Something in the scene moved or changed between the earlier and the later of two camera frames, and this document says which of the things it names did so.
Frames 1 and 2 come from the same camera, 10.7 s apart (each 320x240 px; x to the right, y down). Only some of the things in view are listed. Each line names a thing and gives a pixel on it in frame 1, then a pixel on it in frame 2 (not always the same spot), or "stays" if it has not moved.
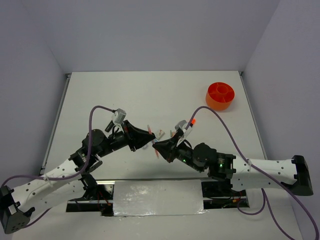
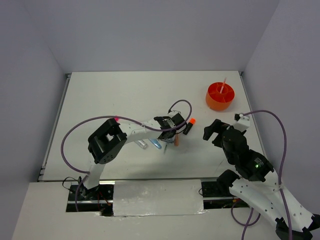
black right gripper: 168,148 to 216,126
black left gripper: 139,137 to 169,140
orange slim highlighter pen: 156,150 to 223,83
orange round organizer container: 219,96 stays
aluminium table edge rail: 56,122 stays
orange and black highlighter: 193,122 stays
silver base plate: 138,197 stays
